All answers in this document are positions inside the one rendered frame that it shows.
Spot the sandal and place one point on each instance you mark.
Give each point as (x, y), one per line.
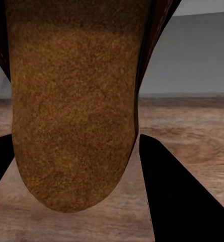
(75, 68)

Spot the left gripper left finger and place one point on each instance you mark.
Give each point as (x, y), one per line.
(6, 153)

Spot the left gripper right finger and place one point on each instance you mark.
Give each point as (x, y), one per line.
(182, 210)

